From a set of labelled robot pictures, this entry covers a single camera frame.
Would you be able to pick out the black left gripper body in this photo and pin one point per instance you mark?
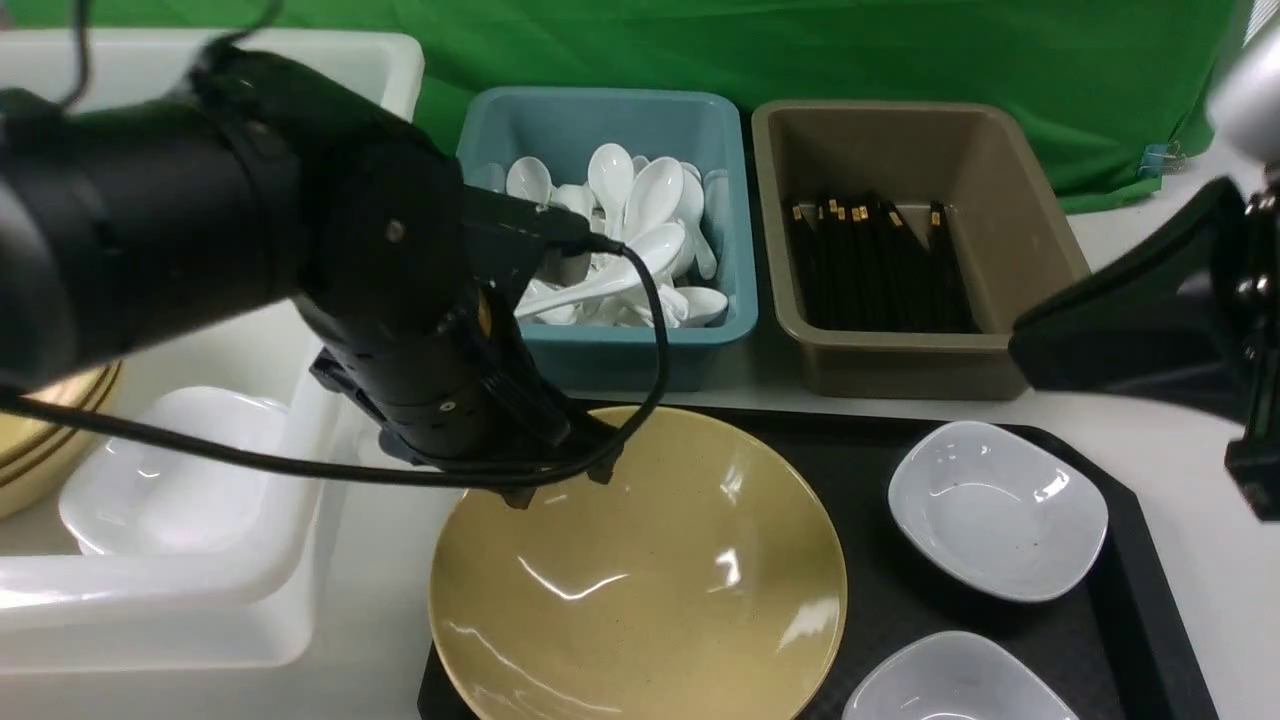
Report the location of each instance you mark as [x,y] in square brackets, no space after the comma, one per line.
[513,424]

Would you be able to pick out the white soup spoon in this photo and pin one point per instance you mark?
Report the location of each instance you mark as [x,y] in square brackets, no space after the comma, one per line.
[653,251]

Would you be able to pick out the yellow noodle bowl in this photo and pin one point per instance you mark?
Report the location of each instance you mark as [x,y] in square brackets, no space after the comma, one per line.
[705,581]

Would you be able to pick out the white square dish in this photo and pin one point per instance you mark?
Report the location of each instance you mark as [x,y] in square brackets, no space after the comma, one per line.
[998,513]
[954,675]

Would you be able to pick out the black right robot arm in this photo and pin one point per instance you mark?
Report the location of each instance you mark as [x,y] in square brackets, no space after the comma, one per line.
[1190,316]

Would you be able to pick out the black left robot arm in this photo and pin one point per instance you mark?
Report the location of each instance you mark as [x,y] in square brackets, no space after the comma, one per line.
[257,181]

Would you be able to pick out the large white plastic tub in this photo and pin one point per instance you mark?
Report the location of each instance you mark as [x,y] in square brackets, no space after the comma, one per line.
[122,559]

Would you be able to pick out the pile of white spoons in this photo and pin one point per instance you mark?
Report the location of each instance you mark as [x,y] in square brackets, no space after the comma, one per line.
[622,198]

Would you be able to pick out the white square dishes in tub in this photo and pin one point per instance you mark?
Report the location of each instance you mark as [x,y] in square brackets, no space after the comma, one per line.
[130,498]

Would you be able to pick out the bundle of black chopsticks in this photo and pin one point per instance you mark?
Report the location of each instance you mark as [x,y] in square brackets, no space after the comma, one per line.
[861,267]

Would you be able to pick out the stacked yellow bowls in tub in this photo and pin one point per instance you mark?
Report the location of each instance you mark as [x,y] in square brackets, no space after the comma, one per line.
[38,457]

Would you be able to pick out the brown plastic chopstick bin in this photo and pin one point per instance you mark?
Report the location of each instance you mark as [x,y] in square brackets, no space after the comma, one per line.
[1015,245]

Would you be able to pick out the green backdrop cloth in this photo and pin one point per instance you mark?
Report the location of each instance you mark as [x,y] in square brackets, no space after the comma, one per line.
[1093,84]

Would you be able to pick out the blue binder clip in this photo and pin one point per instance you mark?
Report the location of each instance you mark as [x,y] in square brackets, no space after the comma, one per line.
[1162,159]

